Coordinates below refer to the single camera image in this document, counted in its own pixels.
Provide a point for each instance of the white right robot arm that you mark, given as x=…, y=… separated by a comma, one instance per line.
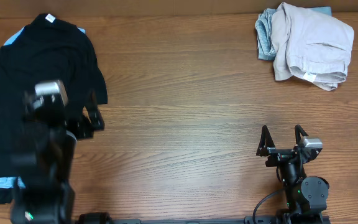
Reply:
x=201, y=162

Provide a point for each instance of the light blue garment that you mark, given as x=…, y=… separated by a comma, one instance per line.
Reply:
x=2, y=182

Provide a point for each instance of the folded blue denim shorts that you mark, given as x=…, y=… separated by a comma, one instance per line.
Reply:
x=263, y=27

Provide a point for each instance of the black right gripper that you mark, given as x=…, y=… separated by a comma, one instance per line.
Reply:
x=267, y=147

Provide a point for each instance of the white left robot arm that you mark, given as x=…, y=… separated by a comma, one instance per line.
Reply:
x=43, y=157

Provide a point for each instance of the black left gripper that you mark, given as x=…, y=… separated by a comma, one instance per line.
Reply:
x=81, y=125

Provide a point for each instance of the beige cotton shorts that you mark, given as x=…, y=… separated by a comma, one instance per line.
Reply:
x=311, y=46

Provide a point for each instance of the black t-shirt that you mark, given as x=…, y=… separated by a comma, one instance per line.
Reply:
x=47, y=49

